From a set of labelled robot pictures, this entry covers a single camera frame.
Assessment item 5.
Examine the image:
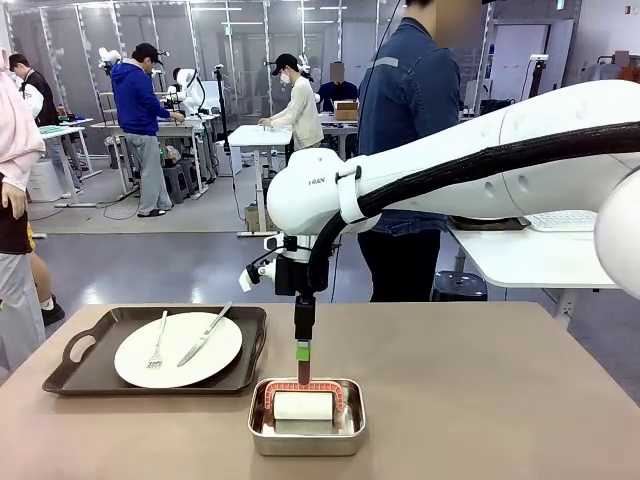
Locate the silver fork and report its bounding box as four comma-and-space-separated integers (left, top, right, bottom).
145, 310, 169, 371

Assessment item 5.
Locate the black hanging cable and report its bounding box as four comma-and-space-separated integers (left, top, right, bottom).
363, 0, 404, 146

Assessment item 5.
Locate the cardboard box on floor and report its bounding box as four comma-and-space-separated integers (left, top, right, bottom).
244, 204, 274, 234

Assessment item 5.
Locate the lint roller with coral frame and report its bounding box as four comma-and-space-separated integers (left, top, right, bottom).
263, 360, 349, 425

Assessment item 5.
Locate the white standing desk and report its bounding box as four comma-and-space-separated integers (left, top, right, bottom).
227, 124, 296, 237

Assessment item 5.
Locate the seated person in navy top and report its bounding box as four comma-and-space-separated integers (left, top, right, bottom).
317, 60, 360, 114

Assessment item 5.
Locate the man in blue hoodie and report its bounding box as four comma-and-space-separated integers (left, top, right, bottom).
109, 43, 174, 219

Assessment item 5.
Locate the person in denim jacket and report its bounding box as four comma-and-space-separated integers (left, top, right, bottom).
357, 0, 469, 304

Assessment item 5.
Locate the black sleeved right arm cable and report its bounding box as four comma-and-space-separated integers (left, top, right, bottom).
307, 121, 640, 294

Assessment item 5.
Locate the white round plate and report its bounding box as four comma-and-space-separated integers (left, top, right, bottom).
113, 311, 244, 389

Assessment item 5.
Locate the grey plastic stool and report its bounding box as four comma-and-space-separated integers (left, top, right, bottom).
182, 158, 204, 196
162, 164, 189, 205

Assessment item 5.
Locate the grey open door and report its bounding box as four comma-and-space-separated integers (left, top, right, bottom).
529, 19, 576, 99

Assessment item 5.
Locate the white side table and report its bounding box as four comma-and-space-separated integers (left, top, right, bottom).
446, 219, 621, 291

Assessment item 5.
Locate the white workbench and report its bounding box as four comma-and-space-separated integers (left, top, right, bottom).
102, 117, 211, 201

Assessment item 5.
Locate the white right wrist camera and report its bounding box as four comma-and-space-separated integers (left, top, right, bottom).
238, 266, 262, 294

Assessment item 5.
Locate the light blue shirt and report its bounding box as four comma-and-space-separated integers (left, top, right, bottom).
597, 54, 621, 80

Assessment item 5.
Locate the silver table knife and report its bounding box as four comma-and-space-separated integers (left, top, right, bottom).
176, 300, 234, 368

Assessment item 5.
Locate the black plastic stool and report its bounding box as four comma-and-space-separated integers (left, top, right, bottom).
432, 270, 489, 303

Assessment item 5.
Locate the white computer case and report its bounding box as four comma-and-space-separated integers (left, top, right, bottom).
213, 140, 234, 177

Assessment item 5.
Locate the black bag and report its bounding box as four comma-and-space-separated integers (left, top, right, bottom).
479, 98, 516, 119

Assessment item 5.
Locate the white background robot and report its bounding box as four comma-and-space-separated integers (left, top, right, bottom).
98, 47, 124, 76
298, 53, 321, 81
167, 67, 207, 117

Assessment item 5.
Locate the person in cream sweater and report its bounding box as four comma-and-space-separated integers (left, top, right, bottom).
257, 53, 325, 151

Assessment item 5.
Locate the black camera tripod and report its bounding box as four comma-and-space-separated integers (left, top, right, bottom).
213, 64, 232, 154

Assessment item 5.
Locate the person in pink hoodie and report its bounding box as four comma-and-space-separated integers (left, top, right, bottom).
0, 47, 66, 374

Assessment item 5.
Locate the hand of pink hoodie person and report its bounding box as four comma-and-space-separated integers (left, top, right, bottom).
1, 180, 29, 220

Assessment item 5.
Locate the man in black vest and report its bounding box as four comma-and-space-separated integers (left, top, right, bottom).
8, 53, 84, 199

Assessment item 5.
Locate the rectangular metal container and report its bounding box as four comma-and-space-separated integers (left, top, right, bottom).
248, 377, 367, 457

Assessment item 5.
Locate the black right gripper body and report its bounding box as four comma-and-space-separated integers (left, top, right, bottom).
273, 254, 317, 298

